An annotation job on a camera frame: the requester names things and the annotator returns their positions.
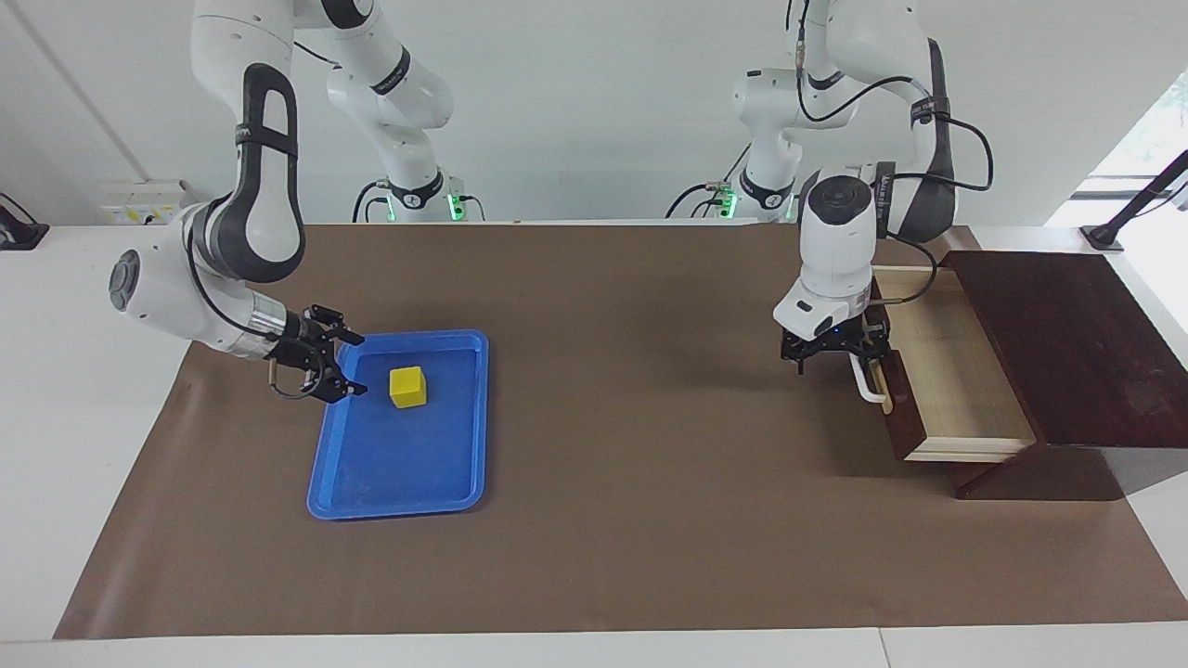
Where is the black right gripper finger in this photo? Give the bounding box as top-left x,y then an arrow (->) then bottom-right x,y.
314,364 -> 369,405
309,303 -> 366,347

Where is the black left arm base cable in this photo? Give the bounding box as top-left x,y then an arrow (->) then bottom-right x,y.
665,144 -> 755,220

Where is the black arm base cable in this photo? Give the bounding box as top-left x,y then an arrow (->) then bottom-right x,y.
351,180 -> 393,224
665,144 -> 755,220

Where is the black right arm base cable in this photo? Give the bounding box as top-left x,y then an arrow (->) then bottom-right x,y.
351,180 -> 393,224

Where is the brown table mat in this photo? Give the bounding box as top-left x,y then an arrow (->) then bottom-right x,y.
53,223 -> 1188,641

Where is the black table clamp mount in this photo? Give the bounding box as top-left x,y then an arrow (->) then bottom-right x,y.
0,193 -> 50,251

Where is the dark wooden cabinet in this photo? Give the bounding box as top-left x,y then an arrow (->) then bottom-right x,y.
942,250 -> 1188,502

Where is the blue plastic tray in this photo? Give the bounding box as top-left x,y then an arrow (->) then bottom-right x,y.
306,328 -> 490,520

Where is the black camera stand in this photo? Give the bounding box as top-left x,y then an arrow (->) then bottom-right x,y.
1081,148 -> 1188,253

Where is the yellow block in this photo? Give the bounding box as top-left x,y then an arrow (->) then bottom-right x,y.
389,366 -> 429,409

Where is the wooden drawer with white handle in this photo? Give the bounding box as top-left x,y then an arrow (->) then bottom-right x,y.
852,264 -> 1038,463

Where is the white wall socket box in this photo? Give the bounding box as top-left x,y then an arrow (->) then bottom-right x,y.
100,180 -> 194,226

